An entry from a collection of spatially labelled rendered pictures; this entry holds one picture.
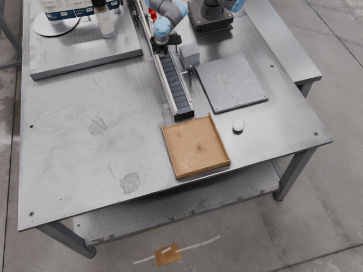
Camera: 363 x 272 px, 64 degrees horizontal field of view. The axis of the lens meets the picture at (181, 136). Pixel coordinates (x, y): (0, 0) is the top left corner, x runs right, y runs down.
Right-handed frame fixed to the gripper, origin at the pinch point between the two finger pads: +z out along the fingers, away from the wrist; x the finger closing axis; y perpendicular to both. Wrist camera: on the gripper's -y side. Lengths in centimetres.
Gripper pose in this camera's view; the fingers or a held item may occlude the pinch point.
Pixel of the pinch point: (163, 51)
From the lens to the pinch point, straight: 173.9
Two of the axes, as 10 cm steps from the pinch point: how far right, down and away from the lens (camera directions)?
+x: 2.6, 9.6, -0.4
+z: -0.9, 0.7, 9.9
